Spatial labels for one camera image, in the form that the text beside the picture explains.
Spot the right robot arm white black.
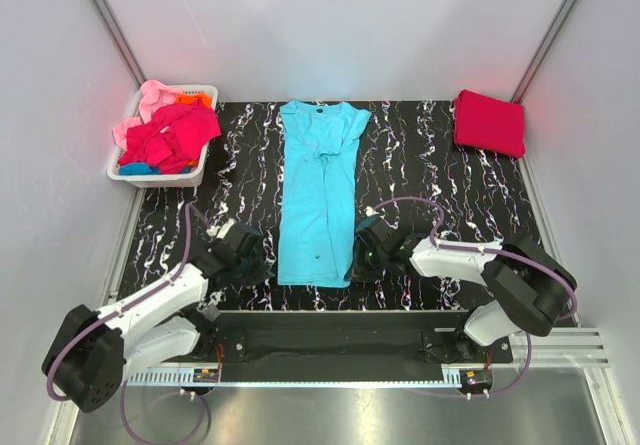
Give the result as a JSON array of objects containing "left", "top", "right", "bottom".
[{"left": 346, "top": 214, "right": 577, "bottom": 362}]

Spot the light pink t shirt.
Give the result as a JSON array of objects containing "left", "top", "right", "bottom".
[{"left": 112, "top": 80, "right": 183, "bottom": 151}]

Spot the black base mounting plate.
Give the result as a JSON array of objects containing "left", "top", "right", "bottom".
[{"left": 174, "top": 311, "right": 513, "bottom": 386}]

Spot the white plastic laundry basket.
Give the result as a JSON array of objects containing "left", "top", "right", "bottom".
[{"left": 107, "top": 85, "right": 218, "bottom": 188}]

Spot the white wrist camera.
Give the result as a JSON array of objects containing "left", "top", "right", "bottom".
[
  {"left": 206, "top": 219, "right": 237, "bottom": 240},
  {"left": 365, "top": 206, "right": 378, "bottom": 217}
]

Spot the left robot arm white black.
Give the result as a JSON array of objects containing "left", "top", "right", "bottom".
[{"left": 41, "top": 220, "right": 271, "bottom": 412}]

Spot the blue t shirt in basket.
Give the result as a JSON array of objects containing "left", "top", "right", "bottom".
[{"left": 118, "top": 162, "right": 192, "bottom": 176}]

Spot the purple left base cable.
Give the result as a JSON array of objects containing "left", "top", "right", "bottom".
[{"left": 119, "top": 379, "right": 213, "bottom": 441}]

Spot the cyan t shirt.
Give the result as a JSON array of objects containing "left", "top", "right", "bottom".
[{"left": 277, "top": 101, "right": 371, "bottom": 288}]

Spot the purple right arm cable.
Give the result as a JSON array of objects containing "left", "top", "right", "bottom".
[{"left": 371, "top": 196, "right": 581, "bottom": 321}]

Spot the folded red t shirt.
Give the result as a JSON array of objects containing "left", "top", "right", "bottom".
[{"left": 453, "top": 90, "right": 526, "bottom": 159}]

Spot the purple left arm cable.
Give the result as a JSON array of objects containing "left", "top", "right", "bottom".
[{"left": 45, "top": 202, "right": 213, "bottom": 402}]

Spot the magenta t shirt in basket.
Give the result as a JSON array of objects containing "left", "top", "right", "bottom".
[{"left": 118, "top": 101, "right": 221, "bottom": 174}]

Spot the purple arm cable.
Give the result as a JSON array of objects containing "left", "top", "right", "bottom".
[
  {"left": 45, "top": 202, "right": 213, "bottom": 402},
  {"left": 371, "top": 196, "right": 581, "bottom": 321}
]

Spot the aluminium frame rail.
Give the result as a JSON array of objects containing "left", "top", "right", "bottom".
[{"left": 530, "top": 327, "right": 609, "bottom": 368}]

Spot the orange t shirt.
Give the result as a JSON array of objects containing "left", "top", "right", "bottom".
[{"left": 174, "top": 93, "right": 213, "bottom": 108}]

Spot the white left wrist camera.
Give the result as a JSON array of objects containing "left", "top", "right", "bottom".
[{"left": 206, "top": 219, "right": 237, "bottom": 240}]

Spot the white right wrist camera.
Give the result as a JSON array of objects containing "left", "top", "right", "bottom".
[{"left": 365, "top": 206, "right": 378, "bottom": 217}]

